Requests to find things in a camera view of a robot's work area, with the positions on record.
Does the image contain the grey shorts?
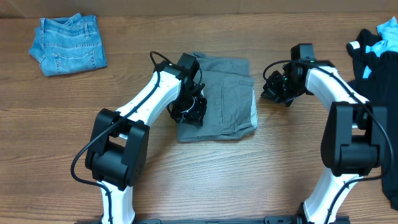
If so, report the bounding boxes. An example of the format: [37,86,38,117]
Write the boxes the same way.
[177,52,258,142]

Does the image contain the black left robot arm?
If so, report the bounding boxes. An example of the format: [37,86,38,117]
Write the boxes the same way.
[85,54,207,223]

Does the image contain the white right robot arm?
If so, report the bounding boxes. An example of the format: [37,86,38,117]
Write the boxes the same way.
[261,44,393,224]

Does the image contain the black garment with white label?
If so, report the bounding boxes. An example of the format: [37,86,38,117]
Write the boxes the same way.
[346,29,397,210]

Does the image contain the light blue cloth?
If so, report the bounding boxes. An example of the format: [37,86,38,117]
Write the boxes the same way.
[362,16,397,79]

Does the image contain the folded blue denim jeans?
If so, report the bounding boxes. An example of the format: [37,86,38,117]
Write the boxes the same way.
[29,13,108,77]

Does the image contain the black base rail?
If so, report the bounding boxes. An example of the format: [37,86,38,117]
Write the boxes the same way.
[74,214,352,224]

